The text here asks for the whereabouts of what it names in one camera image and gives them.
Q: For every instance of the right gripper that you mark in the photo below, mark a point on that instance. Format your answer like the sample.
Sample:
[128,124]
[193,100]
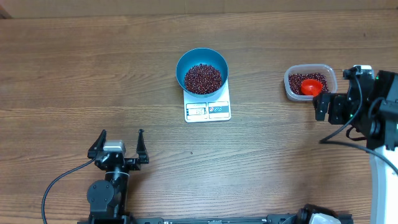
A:
[335,107]

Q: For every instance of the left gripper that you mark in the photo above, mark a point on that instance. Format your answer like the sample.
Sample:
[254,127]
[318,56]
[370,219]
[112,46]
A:
[142,155]

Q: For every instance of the red scoop with blue handle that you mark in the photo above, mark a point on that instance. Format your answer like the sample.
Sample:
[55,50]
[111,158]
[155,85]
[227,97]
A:
[311,87]

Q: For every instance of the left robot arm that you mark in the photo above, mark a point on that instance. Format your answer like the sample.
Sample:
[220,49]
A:
[108,197]

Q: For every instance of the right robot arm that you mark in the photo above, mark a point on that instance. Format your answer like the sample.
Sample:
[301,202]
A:
[370,108]

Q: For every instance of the white digital kitchen scale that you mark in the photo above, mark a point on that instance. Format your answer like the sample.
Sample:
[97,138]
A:
[216,107]

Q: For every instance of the red beans in bowl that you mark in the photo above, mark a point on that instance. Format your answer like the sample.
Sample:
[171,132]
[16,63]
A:
[203,79]

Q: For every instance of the blue plastic bowl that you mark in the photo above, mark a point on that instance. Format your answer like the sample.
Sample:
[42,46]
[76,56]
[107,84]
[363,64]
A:
[196,57]

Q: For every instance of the clear plastic container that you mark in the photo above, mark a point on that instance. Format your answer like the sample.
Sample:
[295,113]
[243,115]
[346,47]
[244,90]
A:
[325,70]

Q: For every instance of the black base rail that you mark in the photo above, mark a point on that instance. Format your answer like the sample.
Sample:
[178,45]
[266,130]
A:
[308,214]

